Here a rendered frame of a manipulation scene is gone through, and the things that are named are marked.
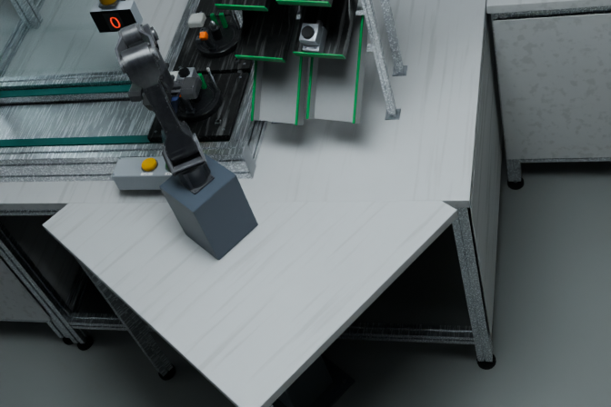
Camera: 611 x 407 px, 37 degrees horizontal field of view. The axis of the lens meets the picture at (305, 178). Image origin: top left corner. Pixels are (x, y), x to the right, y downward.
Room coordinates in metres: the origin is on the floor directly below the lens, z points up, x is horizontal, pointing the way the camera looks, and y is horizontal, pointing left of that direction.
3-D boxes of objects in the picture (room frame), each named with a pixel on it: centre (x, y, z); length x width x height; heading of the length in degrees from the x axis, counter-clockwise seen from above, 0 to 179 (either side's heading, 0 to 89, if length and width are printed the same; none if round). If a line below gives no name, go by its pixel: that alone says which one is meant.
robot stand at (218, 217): (1.55, 0.25, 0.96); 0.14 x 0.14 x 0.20; 29
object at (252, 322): (1.57, 0.20, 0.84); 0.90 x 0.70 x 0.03; 29
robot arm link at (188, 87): (1.81, 0.26, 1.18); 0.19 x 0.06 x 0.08; 65
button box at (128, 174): (1.76, 0.38, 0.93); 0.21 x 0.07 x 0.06; 65
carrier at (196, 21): (2.15, 0.10, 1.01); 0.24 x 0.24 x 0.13; 65
